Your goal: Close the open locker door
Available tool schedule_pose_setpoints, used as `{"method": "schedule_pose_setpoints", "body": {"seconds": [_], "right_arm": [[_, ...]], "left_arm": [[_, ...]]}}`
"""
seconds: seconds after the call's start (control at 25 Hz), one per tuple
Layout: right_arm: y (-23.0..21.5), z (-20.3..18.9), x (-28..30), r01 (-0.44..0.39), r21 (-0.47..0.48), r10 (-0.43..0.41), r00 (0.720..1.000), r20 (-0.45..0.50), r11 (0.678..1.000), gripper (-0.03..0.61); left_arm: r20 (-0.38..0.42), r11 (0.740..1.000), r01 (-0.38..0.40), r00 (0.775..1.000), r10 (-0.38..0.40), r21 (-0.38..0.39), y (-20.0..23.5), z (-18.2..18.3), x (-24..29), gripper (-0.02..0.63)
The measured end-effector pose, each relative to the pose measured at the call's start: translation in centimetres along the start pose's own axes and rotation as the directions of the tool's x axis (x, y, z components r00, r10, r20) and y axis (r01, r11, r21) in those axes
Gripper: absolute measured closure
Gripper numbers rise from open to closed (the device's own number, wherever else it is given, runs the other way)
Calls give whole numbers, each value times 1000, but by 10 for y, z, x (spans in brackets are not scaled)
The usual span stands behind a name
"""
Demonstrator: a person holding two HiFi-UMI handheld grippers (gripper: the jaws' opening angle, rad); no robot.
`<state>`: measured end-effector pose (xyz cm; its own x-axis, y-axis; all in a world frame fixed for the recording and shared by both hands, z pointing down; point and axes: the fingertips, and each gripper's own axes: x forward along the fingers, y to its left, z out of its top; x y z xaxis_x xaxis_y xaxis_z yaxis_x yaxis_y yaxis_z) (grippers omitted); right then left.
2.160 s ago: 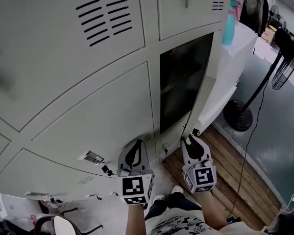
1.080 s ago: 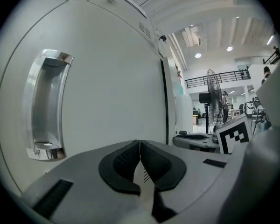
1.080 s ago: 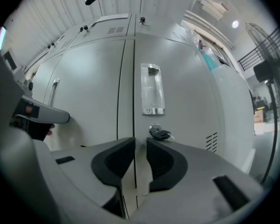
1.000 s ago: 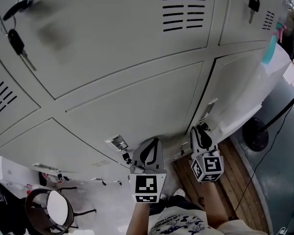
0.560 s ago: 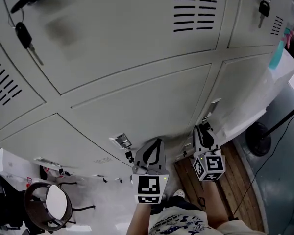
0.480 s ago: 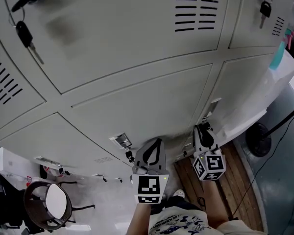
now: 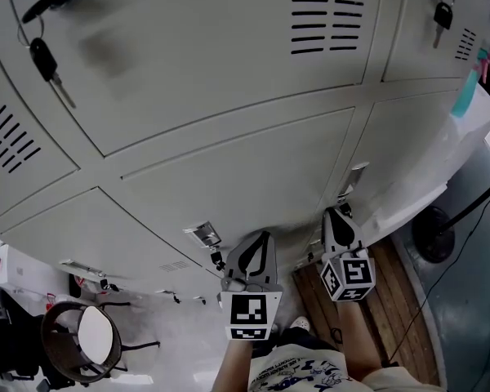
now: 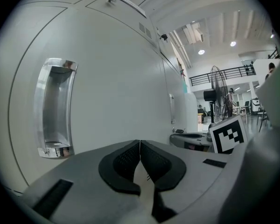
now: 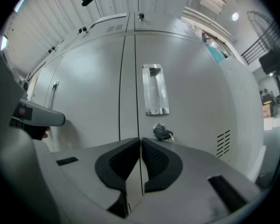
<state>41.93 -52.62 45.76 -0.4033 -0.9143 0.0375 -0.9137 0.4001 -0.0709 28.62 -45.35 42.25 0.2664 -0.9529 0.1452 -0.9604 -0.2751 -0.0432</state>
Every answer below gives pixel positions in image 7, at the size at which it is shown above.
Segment white storage box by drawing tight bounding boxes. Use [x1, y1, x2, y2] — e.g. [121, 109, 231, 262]
[0, 229, 74, 314]

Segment black key with ring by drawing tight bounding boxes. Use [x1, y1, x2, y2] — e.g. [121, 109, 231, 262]
[17, 12, 78, 110]
[423, 0, 460, 51]

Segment black round stand base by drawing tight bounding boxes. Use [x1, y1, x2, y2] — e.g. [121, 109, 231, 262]
[411, 205, 457, 265]

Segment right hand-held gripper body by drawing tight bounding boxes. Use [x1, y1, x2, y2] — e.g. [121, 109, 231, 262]
[319, 246, 376, 303]

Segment wooden slat platform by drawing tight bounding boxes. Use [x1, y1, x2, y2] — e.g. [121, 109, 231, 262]
[292, 241, 441, 386]

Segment black equipment case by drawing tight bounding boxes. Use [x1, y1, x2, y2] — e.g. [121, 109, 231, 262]
[0, 286, 44, 383]

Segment grey locker door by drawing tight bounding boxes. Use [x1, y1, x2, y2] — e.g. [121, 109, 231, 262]
[339, 84, 490, 239]

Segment dark wicker chair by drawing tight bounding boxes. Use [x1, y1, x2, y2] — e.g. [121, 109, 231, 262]
[39, 299, 163, 385]

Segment recessed chrome door handle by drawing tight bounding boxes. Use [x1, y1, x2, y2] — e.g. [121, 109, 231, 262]
[58, 258, 106, 278]
[342, 162, 371, 198]
[182, 220, 223, 249]

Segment white seat cushion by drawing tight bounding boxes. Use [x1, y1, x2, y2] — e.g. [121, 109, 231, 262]
[78, 305, 123, 365]

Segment black stand pole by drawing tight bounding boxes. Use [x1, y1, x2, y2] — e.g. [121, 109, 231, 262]
[436, 172, 490, 234]

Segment grey metal locker cabinet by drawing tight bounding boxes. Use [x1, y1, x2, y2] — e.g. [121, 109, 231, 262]
[0, 0, 490, 306]

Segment white shoe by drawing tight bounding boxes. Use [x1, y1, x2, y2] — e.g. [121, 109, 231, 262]
[288, 315, 312, 332]

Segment thin black cable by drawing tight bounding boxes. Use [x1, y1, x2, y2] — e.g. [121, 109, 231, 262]
[385, 184, 490, 368]

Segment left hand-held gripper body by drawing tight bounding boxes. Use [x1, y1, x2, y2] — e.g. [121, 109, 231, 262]
[218, 274, 285, 342]

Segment pink ribbon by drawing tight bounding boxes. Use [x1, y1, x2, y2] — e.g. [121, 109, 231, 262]
[476, 48, 490, 84]

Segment person's right forearm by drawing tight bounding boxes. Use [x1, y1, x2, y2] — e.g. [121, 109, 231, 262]
[336, 299, 384, 384]

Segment person's left forearm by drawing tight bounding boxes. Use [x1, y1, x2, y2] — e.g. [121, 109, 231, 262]
[211, 338, 255, 392]

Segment white printed shirt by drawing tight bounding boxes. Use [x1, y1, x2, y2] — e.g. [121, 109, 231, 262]
[247, 347, 412, 392]

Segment black shorts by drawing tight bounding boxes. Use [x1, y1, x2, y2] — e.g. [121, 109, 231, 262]
[274, 326, 341, 357]

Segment teal paper strip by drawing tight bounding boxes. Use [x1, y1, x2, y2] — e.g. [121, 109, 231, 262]
[450, 47, 488, 119]

